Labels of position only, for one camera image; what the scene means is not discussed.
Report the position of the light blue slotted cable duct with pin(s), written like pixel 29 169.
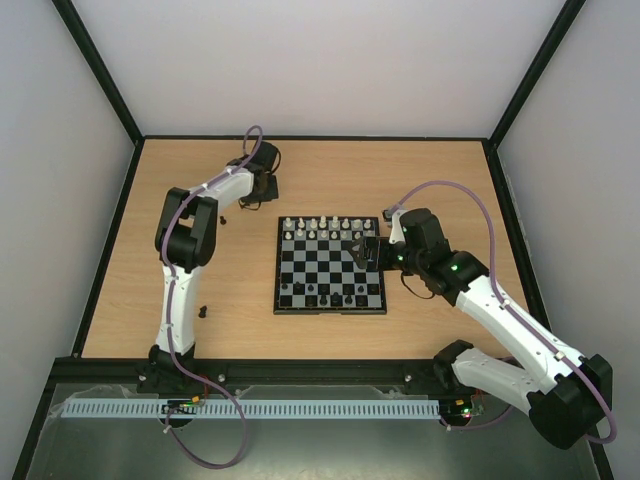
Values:
pixel 253 409

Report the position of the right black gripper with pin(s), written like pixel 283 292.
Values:
pixel 373 253

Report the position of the black aluminium frame rail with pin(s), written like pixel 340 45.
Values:
pixel 413 377

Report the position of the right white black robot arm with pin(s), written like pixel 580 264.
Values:
pixel 563 392

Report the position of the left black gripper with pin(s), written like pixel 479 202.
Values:
pixel 273 195

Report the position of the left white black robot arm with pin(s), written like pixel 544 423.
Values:
pixel 186 239

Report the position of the black folding chess board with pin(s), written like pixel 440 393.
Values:
pixel 327 265

